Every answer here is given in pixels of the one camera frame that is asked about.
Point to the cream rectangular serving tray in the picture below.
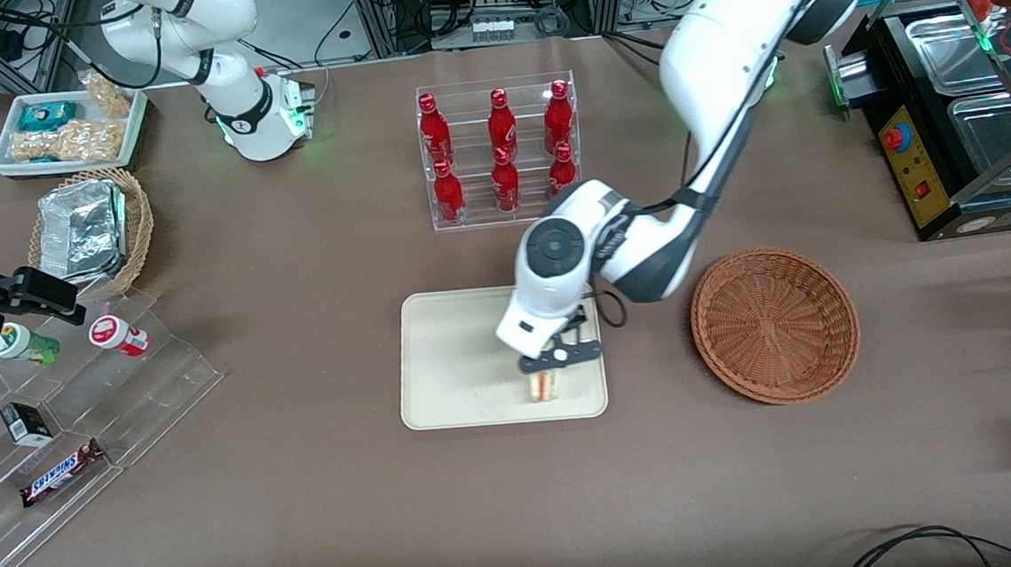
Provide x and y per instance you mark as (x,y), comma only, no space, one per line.
(457,358)

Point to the white rectangular snack tray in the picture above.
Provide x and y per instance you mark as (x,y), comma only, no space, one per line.
(134,123)

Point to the clear acrylic bottle rack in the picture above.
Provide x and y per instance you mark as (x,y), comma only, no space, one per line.
(469,144)

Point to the light oval wicker basket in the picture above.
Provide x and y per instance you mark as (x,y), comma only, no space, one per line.
(139,229)

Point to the Snickers chocolate bar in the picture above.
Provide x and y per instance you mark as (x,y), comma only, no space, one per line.
(62,472)

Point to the green white-lidded snack can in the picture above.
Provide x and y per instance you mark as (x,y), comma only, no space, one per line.
(22,344)

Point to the triangular sandwich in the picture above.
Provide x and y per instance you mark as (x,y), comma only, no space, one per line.
(546,387)

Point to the clear acrylic tiered shelf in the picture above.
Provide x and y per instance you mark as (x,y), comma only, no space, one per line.
(148,388)

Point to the red white-lidded snack can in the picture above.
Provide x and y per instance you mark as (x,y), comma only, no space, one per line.
(118,335)

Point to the brown round wicker basket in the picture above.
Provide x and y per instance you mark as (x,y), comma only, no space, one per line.
(775,327)

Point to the aluminium equipment rack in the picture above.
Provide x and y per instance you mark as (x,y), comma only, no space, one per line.
(433,4)

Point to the clear puffed snack bag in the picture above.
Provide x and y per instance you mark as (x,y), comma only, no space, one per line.
(110,95)
(69,142)

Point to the red cola bottle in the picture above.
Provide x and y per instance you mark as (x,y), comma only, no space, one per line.
(502,126)
(557,120)
(506,186)
(562,173)
(450,197)
(434,133)

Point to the crumpled silver foil package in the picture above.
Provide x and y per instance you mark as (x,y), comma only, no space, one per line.
(79,229)

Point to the teal snack packet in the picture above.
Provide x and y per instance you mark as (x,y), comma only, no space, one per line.
(47,114)

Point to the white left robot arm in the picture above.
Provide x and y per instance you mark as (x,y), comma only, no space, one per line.
(720,46)

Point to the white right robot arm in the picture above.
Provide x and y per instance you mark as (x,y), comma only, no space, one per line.
(234,98)

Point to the black food warmer appliance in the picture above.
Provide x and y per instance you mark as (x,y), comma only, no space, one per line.
(908,184)

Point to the small black barcode box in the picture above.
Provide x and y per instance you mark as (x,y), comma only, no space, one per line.
(28,424)

